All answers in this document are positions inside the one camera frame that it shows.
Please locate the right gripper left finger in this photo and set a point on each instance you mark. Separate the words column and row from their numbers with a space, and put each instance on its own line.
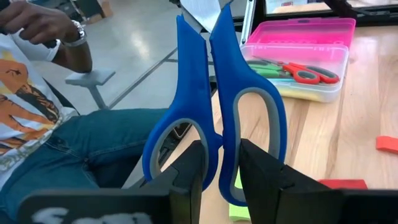
column 186, row 186

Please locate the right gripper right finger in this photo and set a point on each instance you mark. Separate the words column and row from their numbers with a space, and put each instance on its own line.
column 289, row 196

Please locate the green sticky note pad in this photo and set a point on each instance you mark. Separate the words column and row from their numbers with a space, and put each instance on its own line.
column 239, row 213

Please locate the red eraser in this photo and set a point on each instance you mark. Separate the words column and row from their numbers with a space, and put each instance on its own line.
column 342, row 184

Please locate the yellow highlighter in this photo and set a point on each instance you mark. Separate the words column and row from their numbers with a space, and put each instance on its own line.
column 298, row 93

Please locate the orange eraser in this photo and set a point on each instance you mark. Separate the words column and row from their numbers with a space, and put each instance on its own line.
column 387, row 144

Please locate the clear pencil box pink lid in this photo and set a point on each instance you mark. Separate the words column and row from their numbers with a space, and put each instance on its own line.
column 311, row 31

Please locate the person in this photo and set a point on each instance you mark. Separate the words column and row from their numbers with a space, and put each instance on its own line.
column 93, row 146

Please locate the grey metal floor stand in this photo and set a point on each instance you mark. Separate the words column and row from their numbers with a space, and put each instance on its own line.
column 90, row 77

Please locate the silver wristwatch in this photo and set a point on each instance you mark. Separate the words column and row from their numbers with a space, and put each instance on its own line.
column 77, row 34

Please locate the brown cardboard box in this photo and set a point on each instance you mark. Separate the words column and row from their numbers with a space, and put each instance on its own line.
column 101, row 11

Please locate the person's hand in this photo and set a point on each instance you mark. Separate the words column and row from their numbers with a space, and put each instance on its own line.
column 34, row 18

